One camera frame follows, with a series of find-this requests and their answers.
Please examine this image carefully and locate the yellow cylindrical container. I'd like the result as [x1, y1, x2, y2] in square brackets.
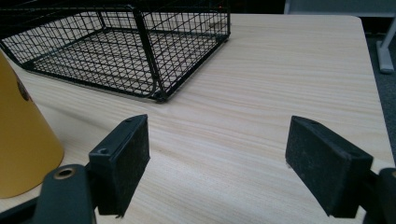
[0, 49, 65, 200]

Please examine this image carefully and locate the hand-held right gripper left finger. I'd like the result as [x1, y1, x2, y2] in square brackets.
[88, 114, 151, 218]

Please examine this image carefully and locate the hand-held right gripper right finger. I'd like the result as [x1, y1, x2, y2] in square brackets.
[285, 115, 375, 218]

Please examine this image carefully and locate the black wire mesh basket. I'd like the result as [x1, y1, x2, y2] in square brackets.
[0, 0, 232, 104]

